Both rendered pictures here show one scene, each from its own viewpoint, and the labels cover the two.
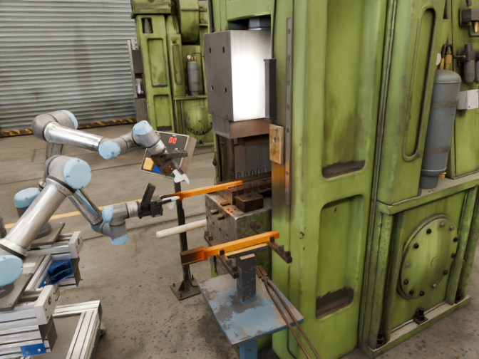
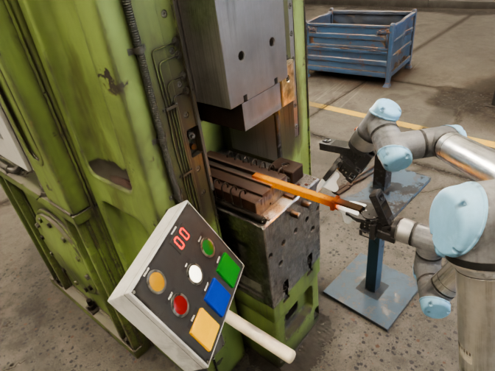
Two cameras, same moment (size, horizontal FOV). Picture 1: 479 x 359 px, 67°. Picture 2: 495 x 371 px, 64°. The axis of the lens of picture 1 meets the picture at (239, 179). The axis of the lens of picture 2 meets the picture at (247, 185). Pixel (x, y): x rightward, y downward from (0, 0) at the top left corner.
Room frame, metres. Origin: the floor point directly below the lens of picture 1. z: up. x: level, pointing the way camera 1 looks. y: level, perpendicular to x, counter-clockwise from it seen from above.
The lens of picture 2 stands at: (2.27, 1.22, 1.83)
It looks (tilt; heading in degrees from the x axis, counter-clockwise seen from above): 34 degrees down; 252
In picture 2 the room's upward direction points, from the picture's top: 8 degrees counter-clockwise
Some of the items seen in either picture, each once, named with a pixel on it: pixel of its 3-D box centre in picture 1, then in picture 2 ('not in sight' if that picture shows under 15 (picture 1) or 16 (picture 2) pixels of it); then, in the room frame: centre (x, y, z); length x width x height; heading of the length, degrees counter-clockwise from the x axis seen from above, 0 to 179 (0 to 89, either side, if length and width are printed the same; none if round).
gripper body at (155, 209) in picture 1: (149, 206); (379, 224); (1.60, 0.44, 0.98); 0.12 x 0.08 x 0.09; 118
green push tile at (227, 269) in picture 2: not in sight; (227, 270); (2.11, 0.42, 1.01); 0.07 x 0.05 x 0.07; 53
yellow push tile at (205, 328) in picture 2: (149, 164); (203, 329); (2.23, 0.58, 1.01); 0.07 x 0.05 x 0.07; 53
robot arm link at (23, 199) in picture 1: (30, 203); not in sight; (1.68, 1.07, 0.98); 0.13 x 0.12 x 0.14; 163
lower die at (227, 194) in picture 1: (256, 184); (230, 179); (1.92, -0.10, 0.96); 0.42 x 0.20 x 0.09; 118
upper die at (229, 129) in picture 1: (255, 121); (216, 96); (1.92, -0.10, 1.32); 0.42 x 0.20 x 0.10; 118
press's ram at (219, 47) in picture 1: (259, 74); (213, 21); (1.88, -0.12, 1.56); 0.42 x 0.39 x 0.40; 118
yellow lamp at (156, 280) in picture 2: not in sight; (156, 281); (2.30, 0.53, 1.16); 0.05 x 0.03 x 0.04; 28
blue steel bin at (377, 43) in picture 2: not in sight; (357, 44); (-0.85, -3.12, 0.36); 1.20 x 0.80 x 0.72; 120
